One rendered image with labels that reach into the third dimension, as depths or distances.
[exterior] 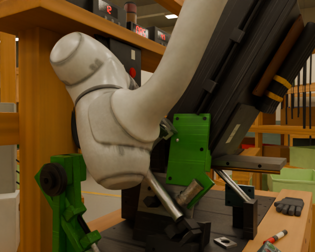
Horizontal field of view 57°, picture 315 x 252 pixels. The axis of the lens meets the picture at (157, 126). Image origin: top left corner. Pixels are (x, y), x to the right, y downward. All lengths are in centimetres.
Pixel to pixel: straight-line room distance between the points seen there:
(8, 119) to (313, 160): 311
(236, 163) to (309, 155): 267
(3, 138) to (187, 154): 50
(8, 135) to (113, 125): 50
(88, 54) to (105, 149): 17
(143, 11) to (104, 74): 860
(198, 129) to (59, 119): 40
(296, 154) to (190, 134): 289
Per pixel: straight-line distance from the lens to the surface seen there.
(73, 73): 52
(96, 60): 53
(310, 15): 1031
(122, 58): 94
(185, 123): 86
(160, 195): 82
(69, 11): 79
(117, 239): 93
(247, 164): 90
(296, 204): 129
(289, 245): 96
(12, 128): 90
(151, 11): 901
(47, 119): 85
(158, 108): 43
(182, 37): 43
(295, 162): 370
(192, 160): 83
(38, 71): 85
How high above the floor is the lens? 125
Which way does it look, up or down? 1 degrees down
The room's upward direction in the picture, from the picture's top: straight up
